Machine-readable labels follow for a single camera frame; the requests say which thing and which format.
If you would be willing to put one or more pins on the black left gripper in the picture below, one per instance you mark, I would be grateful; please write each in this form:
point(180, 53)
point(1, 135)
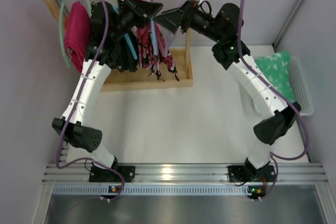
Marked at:
point(135, 9)

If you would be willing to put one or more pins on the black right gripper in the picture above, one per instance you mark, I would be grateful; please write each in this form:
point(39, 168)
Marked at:
point(184, 14)

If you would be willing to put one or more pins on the pink floral trousers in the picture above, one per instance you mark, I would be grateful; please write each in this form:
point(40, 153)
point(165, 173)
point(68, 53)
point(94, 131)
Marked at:
point(147, 60)

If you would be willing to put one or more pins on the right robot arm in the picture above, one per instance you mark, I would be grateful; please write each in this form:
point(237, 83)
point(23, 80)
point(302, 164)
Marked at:
point(277, 116)

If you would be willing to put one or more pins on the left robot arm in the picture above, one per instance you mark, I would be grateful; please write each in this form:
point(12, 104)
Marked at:
point(75, 124)

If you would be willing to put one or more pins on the black trousers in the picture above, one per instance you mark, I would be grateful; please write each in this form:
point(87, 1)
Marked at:
point(119, 56)

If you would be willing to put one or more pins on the magenta garment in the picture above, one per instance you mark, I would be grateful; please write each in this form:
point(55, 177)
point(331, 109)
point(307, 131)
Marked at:
point(77, 35)

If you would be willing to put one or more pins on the green white towel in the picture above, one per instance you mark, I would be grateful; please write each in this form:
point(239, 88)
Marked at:
point(276, 67)

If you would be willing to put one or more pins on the white plastic basket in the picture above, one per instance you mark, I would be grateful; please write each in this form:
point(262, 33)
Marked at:
point(300, 87)

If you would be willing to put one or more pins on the aluminium mounting rail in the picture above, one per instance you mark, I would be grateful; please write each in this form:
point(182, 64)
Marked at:
point(288, 173)

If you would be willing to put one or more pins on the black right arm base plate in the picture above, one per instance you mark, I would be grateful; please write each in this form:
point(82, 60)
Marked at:
point(241, 174)

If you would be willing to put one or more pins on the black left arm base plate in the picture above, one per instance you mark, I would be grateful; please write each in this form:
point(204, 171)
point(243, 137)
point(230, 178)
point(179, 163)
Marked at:
point(99, 175)

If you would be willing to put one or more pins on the white slotted cable duct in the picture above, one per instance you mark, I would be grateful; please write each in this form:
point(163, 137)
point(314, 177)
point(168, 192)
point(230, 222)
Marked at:
point(158, 190)

